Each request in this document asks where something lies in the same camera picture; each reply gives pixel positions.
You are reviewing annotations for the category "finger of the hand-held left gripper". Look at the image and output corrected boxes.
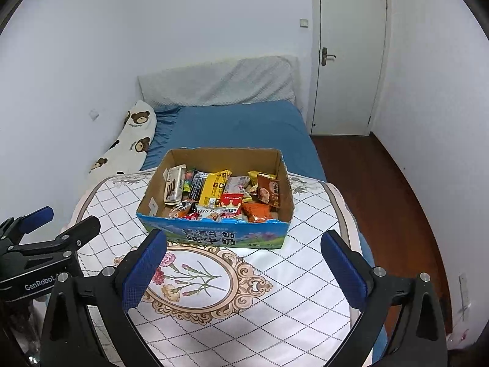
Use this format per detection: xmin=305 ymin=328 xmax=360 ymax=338
xmin=0 ymin=206 xmax=54 ymax=239
xmin=8 ymin=216 xmax=101 ymax=261

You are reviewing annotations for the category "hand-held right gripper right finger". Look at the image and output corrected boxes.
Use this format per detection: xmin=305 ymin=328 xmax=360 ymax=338
xmin=320 ymin=230 xmax=448 ymax=367

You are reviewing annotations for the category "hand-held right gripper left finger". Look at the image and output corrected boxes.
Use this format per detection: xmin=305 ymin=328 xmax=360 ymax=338
xmin=40 ymin=229 xmax=167 ymax=367

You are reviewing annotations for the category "blue printed cardboard box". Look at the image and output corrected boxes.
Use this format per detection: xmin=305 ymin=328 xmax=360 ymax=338
xmin=136 ymin=147 xmax=295 ymax=250

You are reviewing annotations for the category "plain orange snack packet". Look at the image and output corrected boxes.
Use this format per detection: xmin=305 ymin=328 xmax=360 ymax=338
xmin=241 ymin=202 xmax=281 ymax=223

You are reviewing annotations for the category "red spicy strip packet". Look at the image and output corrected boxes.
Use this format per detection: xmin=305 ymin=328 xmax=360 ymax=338
xmin=219 ymin=194 xmax=245 ymax=209

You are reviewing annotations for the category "orange cartoon snack packet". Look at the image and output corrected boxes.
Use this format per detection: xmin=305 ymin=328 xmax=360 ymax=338
xmin=168 ymin=201 xmax=193 ymax=218

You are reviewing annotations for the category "white checked floral tablecloth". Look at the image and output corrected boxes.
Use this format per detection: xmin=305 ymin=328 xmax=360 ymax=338
xmin=74 ymin=172 xmax=373 ymax=367

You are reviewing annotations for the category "white packet with nuts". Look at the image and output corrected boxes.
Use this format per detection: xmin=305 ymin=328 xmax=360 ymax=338
xmin=195 ymin=206 xmax=227 ymax=222

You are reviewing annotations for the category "white cookie packet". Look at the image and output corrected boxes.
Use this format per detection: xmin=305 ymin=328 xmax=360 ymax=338
xmin=164 ymin=164 xmax=188 ymax=204

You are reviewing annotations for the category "yellow snack packet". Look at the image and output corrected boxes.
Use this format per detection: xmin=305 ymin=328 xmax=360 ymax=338
xmin=199 ymin=170 xmax=232 ymax=207

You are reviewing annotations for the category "white bear print pillow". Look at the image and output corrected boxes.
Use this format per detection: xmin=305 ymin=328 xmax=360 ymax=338
xmin=88 ymin=100 xmax=157 ymax=176

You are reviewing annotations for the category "brown snack packet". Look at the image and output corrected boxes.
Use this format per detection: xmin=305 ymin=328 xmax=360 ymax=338
xmin=257 ymin=173 xmax=281 ymax=208

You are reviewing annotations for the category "pale pink snack packet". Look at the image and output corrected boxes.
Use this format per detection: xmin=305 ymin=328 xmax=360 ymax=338
xmin=223 ymin=176 xmax=251 ymax=195

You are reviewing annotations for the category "bed with blue sheet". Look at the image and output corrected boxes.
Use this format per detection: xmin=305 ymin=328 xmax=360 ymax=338
xmin=139 ymin=99 xmax=387 ymax=354

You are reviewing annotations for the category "grey headboard cushion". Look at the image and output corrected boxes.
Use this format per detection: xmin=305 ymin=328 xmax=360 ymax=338
xmin=138 ymin=54 xmax=302 ymax=108

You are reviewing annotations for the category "white door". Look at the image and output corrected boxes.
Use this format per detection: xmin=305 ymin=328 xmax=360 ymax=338
xmin=310 ymin=0 xmax=392 ymax=136

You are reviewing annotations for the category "white wall socket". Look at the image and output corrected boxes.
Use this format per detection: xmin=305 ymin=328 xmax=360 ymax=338
xmin=458 ymin=272 xmax=470 ymax=324

